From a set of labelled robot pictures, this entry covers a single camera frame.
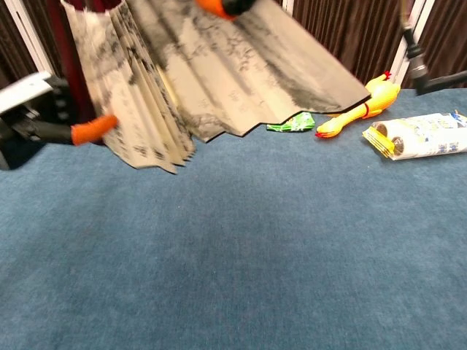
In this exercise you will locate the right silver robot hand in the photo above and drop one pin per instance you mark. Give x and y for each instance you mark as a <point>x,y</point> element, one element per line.
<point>222,7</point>

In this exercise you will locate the red ribbed paper folding fan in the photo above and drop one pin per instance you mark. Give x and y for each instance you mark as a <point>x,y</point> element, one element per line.
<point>226,73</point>

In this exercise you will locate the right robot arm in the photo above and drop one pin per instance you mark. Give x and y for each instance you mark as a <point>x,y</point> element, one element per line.
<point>417,69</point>

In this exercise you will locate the blue felt table cover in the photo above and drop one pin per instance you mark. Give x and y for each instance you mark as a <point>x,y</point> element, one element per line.
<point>219,248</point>

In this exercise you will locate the yellow rubber chicken toy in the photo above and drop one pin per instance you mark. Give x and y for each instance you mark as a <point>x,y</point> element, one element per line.
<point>381,96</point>

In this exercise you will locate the green orange snack bag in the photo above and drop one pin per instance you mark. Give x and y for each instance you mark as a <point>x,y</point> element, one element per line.
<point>297,124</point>

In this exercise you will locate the white frame post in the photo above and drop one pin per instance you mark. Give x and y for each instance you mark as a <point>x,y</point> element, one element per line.
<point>27,40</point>
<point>401,54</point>
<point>287,4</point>

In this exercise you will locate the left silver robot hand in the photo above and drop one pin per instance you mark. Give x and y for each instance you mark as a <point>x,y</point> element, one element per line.
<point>25,95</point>

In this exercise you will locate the brown pleated curtain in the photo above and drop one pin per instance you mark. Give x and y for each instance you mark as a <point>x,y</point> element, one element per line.
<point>346,33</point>

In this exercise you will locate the white yellow snack bag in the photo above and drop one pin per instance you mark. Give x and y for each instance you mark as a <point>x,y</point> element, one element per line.
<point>423,136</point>

